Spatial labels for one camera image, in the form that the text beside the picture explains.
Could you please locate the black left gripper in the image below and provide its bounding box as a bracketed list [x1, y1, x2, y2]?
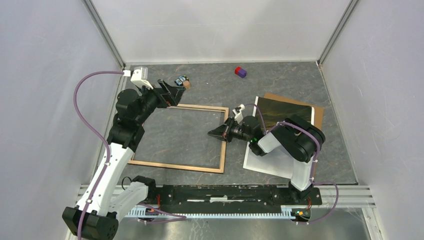
[134, 78, 186, 125]

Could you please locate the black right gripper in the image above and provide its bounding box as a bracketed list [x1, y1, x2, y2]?
[207, 116, 252, 143]

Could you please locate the landscape photo print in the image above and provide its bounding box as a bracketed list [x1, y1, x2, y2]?
[243, 96, 298, 179]

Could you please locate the wooden picture frame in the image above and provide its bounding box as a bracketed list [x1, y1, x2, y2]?
[128, 103, 229, 174]

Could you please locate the brown cardboard backing board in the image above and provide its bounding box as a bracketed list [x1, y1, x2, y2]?
[256, 93, 324, 178]

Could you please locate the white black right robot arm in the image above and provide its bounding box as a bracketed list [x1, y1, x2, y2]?
[207, 114, 326, 204]

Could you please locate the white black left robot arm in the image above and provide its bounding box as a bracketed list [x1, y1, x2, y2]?
[62, 79, 186, 240]

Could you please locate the blue owl toy block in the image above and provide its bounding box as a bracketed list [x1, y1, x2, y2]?
[174, 75, 189, 87]

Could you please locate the small wooden cube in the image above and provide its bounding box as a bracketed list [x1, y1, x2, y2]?
[183, 80, 191, 90]

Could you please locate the red purple block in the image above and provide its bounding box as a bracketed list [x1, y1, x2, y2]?
[234, 66, 247, 78]

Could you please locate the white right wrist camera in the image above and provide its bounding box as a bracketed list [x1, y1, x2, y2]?
[232, 104, 246, 125]

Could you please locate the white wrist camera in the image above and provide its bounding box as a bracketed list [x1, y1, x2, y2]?
[232, 104, 246, 125]
[122, 66, 154, 90]

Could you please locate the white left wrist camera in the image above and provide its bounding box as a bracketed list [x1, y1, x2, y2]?
[122, 66, 154, 90]

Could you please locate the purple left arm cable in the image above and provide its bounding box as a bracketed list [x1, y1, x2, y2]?
[72, 70, 128, 240]

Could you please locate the white cable chain strip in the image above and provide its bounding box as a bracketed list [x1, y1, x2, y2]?
[124, 206, 296, 220]

